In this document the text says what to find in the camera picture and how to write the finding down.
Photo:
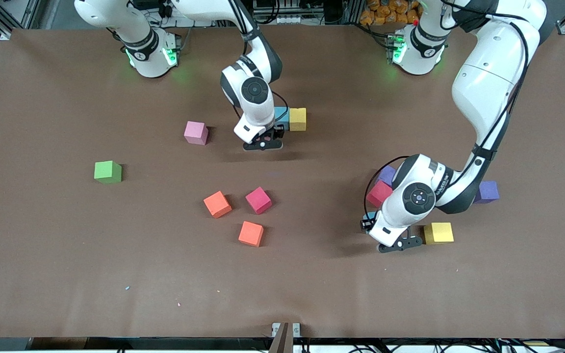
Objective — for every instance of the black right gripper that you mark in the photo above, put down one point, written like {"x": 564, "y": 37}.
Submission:
{"x": 278, "y": 131}

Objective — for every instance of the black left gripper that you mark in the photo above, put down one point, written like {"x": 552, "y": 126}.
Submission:
{"x": 367, "y": 223}

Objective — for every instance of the yellow foam cube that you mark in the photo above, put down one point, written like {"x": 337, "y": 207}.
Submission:
{"x": 439, "y": 233}
{"x": 297, "y": 119}

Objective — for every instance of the orange foam cube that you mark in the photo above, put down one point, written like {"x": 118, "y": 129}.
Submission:
{"x": 217, "y": 204}
{"x": 251, "y": 233}

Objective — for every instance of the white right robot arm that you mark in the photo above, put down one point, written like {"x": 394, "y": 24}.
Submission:
{"x": 253, "y": 93}

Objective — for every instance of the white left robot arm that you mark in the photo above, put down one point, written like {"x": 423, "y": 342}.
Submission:
{"x": 488, "y": 73}

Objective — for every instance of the red foam cube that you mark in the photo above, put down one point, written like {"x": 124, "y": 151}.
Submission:
{"x": 376, "y": 193}
{"x": 258, "y": 200}

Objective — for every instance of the purple foam cube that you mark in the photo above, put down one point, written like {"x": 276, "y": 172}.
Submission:
{"x": 490, "y": 191}
{"x": 386, "y": 174}

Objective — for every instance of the pink foam cube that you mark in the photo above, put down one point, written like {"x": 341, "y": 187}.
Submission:
{"x": 195, "y": 133}

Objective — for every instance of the white power strip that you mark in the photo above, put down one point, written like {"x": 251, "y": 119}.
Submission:
{"x": 290, "y": 19}

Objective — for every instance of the orange fruit pile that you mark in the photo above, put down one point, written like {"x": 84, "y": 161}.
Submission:
{"x": 385, "y": 12}

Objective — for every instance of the green foam cube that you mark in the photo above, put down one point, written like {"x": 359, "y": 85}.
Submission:
{"x": 107, "y": 172}

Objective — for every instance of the metal table edge bracket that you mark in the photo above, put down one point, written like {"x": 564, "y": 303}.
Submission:
{"x": 275, "y": 328}

